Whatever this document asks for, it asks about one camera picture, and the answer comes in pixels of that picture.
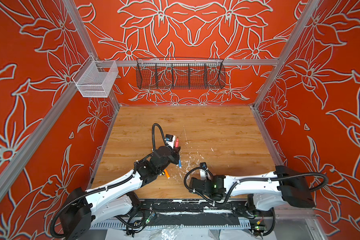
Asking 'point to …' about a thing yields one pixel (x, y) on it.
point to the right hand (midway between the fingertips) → (196, 187)
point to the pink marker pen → (176, 144)
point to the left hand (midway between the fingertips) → (179, 146)
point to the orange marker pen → (167, 174)
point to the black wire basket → (176, 73)
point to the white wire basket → (95, 78)
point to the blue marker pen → (180, 164)
